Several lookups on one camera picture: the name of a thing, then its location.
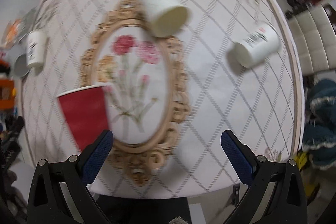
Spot red ripple paper cup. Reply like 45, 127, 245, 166
57, 85, 109, 151

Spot white cup with black calligraphy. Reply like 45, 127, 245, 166
26, 30, 47, 69

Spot small white printed paper cup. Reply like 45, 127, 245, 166
233, 22, 281, 68

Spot plain white paper cup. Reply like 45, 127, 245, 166
140, 0, 190, 38

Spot teal fringed cloth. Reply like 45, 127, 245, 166
302, 79, 335, 170

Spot orange toy box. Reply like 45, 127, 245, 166
0, 79, 15, 110

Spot floral patterned tablecloth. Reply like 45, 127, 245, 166
22, 0, 304, 199

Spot grey cylindrical container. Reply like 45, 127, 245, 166
5, 44, 30, 78

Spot white padded chair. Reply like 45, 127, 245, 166
288, 5, 335, 76

